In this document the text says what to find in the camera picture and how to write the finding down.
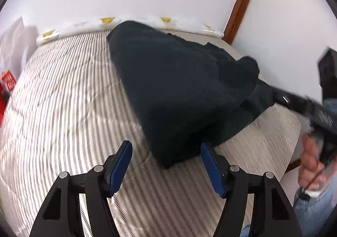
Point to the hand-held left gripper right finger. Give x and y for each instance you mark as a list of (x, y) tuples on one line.
[(212, 167)]

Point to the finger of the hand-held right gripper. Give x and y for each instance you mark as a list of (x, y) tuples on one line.
[(295, 102)]

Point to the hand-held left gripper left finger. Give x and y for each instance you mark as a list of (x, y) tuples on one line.
[(119, 166)]

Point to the black sweatshirt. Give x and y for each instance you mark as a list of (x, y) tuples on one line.
[(171, 81)]

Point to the person's right hand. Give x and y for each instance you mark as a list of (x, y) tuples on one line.
[(309, 155)]

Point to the striped bed mattress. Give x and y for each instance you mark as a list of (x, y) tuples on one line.
[(65, 95)]

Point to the person's blue jeans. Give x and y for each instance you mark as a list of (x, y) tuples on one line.
[(316, 213)]

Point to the brown wooden door trim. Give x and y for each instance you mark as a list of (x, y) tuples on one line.
[(242, 2)]

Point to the red paper bag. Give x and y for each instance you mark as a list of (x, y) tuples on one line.
[(2, 113)]

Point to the white pillow with yellow ducks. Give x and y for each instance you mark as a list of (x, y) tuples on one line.
[(184, 25)]

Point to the white Miniso plastic bag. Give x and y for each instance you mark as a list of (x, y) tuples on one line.
[(13, 42)]

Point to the wooden bed frame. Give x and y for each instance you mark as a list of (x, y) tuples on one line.
[(293, 166)]

